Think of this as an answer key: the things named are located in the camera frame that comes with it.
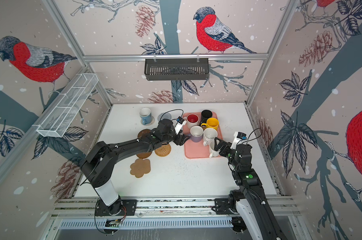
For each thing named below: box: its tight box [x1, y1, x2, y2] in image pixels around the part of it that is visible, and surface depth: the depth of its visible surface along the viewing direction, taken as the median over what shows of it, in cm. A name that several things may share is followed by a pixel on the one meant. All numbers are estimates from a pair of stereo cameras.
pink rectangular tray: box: [184, 112, 223, 159], surface depth 95 cm
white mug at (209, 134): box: [203, 127, 218, 147], surface depth 96 cm
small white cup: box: [189, 125, 204, 143], surface depth 97 cm
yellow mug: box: [201, 117, 219, 131], surface depth 102 cm
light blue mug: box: [139, 107, 152, 125], surface depth 104 cm
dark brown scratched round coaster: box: [137, 129, 152, 138], surface depth 106 cm
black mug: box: [200, 109, 213, 126], surface depth 106 cm
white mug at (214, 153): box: [209, 139, 221, 158], surface depth 86 cm
